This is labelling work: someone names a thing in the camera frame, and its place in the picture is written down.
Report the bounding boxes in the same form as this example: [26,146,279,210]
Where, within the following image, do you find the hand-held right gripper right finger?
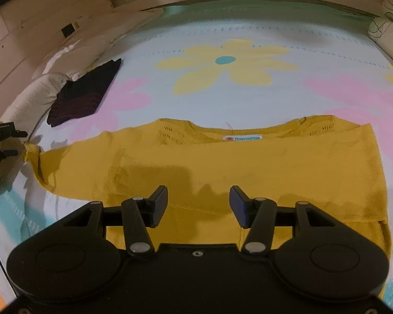
[229,185,339,256]

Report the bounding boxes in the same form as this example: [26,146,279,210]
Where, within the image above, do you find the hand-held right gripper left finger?
[63,185,168,256]

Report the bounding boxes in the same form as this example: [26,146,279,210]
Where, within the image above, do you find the yellow knit sweater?
[24,115,393,308]

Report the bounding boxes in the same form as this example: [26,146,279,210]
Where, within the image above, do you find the folded dark striped clothes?
[46,58,122,128]

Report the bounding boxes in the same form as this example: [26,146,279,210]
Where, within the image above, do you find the white pillow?
[32,7,165,80]
[0,72,69,134]

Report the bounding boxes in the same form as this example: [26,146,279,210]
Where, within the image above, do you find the floral bedsheet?
[0,0,393,305]

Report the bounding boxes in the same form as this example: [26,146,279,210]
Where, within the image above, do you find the wall socket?
[61,22,77,38]

